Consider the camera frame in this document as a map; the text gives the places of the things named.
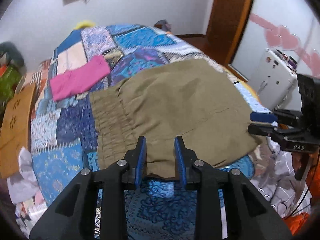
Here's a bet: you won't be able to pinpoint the olive khaki pants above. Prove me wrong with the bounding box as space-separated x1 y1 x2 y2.
89 59 265 179

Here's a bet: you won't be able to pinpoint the white appliance with stickers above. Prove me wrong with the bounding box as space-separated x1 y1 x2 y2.
248 49 297 110

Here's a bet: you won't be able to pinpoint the white grey crumpled blanket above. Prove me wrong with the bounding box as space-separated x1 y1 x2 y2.
248 137 312 218

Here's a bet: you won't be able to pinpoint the patchwork blue bed cover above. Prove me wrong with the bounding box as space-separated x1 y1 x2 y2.
31 24 271 239

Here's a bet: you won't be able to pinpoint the orange yellow bed sheet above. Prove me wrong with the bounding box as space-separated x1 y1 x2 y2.
282 212 310 236

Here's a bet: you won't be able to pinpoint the folded pink pants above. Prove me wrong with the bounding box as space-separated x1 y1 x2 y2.
49 55 111 101

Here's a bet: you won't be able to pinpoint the brown wooden door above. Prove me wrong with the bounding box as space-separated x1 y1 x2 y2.
206 0 253 65

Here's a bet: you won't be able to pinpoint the wooden headboard panel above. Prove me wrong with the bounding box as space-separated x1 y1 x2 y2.
1 83 35 178

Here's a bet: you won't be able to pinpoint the grey backpack on floor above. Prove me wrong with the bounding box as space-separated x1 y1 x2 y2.
154 20 171 32

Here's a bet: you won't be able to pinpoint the yellow item behind bed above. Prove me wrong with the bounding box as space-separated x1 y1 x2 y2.
74 21 95 30

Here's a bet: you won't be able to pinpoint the green patterned bag pile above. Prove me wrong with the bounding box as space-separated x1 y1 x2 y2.
0 65 22 114

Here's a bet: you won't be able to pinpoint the grey plush on pile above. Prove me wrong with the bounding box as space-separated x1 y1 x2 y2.
0 41 24 68

